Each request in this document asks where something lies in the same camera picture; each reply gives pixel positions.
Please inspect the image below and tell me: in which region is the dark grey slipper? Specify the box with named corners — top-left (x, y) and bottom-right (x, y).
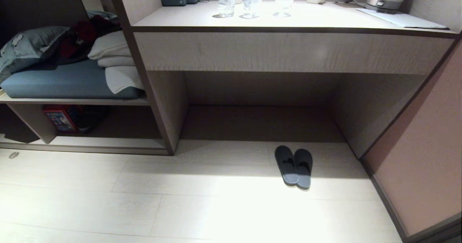
top-left (275, 145), bottom-right (299, 185)
top-left (294, 148), bottom-right (313, 190)

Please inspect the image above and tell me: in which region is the wooden desk unit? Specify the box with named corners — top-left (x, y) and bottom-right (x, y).
top-left (0, 0), bottom-right (462, 160)

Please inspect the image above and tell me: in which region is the folded white towel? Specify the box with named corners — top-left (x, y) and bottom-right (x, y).
top-left (88, 30), bottom-right (144, 95)

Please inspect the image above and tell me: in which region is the black bag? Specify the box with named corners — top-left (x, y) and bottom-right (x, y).
top-left (77, 105), bottom-right (111, 133)

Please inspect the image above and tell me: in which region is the blue seat cushion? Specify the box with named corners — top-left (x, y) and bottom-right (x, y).
top-left (0, 58), bottom-right (145, 100)

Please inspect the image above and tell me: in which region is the dark red garment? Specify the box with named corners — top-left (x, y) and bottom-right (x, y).
top-left (43, 16), bottom-right (122, 67)

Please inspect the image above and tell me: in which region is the red printed box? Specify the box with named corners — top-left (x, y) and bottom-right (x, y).
top-left (43, 105), bottom-right (82, 133)

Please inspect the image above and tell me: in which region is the white paper mat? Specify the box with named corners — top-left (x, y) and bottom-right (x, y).
top-left (356, 8), bottom-right (450, 30)

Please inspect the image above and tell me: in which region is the grey pillow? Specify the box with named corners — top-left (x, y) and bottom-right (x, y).
top-left (0, 26), bottom-right (71, 82)

